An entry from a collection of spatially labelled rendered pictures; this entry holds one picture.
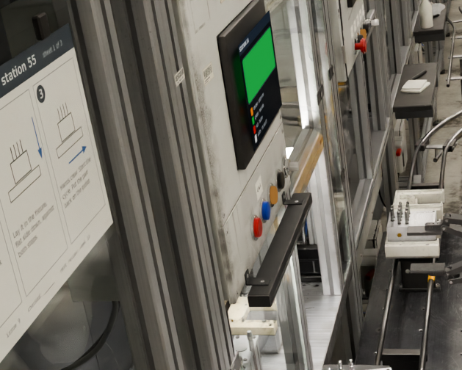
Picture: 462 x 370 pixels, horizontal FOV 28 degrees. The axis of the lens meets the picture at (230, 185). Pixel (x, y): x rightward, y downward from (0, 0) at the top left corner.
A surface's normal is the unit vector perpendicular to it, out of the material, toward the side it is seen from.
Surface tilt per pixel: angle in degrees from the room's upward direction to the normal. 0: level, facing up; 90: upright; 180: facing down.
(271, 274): 0
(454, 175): 0
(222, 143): 90
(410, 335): 0
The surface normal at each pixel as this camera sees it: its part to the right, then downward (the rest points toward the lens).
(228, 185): 0.96, -0.04
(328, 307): -0.15, -0.91
